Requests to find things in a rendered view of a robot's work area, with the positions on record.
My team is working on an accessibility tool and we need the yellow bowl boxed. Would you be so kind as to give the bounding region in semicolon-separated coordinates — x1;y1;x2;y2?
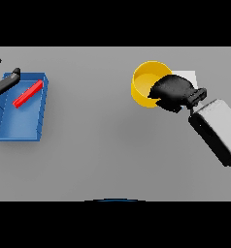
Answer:
130;60;174;109

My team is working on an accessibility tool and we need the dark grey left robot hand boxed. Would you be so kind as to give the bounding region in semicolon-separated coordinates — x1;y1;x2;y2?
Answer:
0;57;21;96

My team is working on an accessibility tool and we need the red beaker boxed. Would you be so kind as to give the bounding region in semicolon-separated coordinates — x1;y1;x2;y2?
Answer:
12;79;44;109

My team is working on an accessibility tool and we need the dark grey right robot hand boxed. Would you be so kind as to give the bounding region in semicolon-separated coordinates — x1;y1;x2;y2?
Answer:
148;74;208;114

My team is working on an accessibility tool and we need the pale square measuring scale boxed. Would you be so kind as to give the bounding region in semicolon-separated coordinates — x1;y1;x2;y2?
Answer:
170;70;198;90

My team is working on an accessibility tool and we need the blue plastic tray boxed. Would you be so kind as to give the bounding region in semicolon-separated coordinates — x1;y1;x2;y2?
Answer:
0;72;50;142

